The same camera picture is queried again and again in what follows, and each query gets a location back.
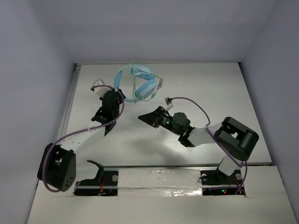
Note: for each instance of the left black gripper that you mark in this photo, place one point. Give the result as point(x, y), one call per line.
point(103, 117)

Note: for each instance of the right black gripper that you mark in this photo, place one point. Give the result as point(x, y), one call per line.
point(154, 118)

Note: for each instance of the light blue headphones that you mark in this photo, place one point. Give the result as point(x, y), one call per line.
point(145, 82)

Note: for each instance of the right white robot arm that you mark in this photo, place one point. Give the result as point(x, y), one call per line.
point(234, 138)

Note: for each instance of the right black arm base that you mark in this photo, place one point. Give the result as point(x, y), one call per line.
point(215, 183)

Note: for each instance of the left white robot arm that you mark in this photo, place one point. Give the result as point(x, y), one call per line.
point(57, 169)

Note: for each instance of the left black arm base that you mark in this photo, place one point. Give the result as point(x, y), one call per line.
point(105, 183)

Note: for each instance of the white front board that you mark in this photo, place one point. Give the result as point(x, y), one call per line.
point(266, 202)

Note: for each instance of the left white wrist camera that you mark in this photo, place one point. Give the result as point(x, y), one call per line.
point(100, 88)

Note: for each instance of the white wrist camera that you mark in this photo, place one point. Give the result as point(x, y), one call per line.
point(100, 88)
point(169, 104)

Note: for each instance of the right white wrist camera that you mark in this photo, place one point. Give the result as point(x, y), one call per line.
point(169, 104)

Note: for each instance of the aluminium rail left side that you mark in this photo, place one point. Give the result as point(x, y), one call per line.
point(63, 124)

